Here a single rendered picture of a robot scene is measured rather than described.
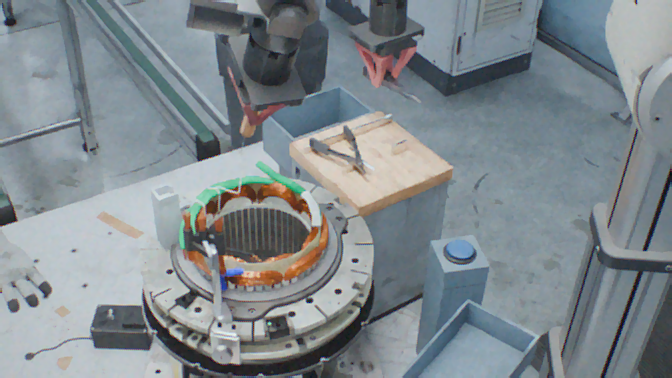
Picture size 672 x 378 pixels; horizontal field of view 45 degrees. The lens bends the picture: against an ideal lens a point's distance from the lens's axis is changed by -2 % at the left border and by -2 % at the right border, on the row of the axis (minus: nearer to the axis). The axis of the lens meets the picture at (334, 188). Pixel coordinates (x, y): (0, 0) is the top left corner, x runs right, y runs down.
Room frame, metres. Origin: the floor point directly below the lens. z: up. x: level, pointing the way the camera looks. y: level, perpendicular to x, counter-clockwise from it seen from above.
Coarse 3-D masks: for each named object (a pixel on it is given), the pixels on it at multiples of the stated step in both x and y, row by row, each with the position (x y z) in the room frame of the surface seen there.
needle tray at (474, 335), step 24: (456, 312) 0.76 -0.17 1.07; (480, 312) 0.77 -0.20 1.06; (456, 336) 0.75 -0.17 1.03; (480, 336) 0.75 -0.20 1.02; (504, 336) 0.75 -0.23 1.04; (528, 336) 0.73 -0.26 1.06; (432, 360) 0.71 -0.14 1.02; (456, 360) 0.71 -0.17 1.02; (480, 360) 0.71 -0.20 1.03; (504, 360) 0.71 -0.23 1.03; (528, 360) 0.70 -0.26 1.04
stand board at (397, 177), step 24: (360, 120) 1.21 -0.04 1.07; (336, 144) 1.13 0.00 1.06; (360, 144) 1.13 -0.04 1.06; (384, 144) 1.14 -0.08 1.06; (408, 144) 1.14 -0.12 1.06; (312, 168) 1.07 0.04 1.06; (336, 168) 1.07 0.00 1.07; (384, 168) 1.07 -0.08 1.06; (408, 168) 1.07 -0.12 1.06; (432, 168) 1.08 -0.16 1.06; (336, 192) 1.02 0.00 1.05; (360, 192) 1.01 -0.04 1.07; (384, 192) 1.01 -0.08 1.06; (408, 192) 1.03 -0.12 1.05
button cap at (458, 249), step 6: (456, 240) 0.93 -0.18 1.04; (462, 240) 0.93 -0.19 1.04; (450, 246) 0.91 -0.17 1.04; (456, 246) 0.91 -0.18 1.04; (462, 246) 0.91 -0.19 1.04; (468, 246) 0.91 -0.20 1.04; (450, 252) 0.90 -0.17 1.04; (456, 252) 0.90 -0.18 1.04; (462, 252) 0.90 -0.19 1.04; (468, 252) 0.90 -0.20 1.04; (456, 258) 0.89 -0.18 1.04; (462, 258) 0.89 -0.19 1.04; (468, 258) 0.89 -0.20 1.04
